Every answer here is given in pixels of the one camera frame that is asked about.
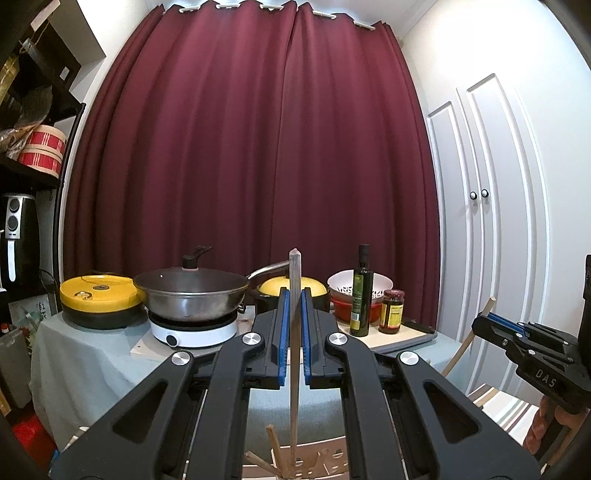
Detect black storage shelf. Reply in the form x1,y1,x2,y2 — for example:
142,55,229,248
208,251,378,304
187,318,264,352
0,0,86,416

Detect white wardrobe doors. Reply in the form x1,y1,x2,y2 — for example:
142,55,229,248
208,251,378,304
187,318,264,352
424,73,553,398

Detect steel wok with lid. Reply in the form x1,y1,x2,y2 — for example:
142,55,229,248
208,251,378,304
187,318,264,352
133,245,290,322

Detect white bowl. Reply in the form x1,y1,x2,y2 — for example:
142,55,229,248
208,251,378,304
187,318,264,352
328,269,394,299

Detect white perforated utensil holder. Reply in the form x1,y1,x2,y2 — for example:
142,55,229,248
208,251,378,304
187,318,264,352
242,436,349,480

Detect grey blue tablecloth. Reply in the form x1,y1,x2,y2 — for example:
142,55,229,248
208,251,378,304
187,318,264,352
29,313,460,457

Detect yellow lid electric cooker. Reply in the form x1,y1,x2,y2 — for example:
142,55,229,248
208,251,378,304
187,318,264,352
60,274,145,330

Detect black handled knife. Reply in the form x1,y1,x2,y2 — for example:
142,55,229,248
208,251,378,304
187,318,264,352
402,318,436,334

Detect black pot yellow lid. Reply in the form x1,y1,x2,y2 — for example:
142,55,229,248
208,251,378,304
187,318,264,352
250,275,332,315

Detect striped tablecloth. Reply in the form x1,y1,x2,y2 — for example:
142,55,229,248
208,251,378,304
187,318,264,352
468,384,539,445

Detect red striped round box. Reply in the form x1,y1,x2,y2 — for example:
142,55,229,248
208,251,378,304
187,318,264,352
18,125,67,178

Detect dark red curtain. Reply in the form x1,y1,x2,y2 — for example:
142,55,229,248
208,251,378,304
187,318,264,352
62,1,440,326

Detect dark olive oil bottle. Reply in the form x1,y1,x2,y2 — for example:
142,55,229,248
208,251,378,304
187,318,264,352
349,244,374,337

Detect black air fryer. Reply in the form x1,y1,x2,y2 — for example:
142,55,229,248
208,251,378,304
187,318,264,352
1,194,40,290

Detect person right hand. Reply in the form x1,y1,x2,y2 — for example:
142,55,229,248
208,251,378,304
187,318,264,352
521,396,591,462

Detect white induction cooker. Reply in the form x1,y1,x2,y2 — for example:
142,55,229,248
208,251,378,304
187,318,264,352
148,311,238,349

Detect sauce jar yellow label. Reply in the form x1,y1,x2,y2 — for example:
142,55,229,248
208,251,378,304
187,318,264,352
379,290,405,334

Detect red container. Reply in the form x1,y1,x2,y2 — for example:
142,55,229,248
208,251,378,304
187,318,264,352
332,297,382,324

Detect wooden chopstick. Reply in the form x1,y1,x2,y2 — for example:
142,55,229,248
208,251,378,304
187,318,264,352
290,248,301,469
243,451,283,478
266,424,290,479
442,297,497,377

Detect grey cutting board tray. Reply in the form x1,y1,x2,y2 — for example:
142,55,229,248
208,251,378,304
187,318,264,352
359,324,438,354

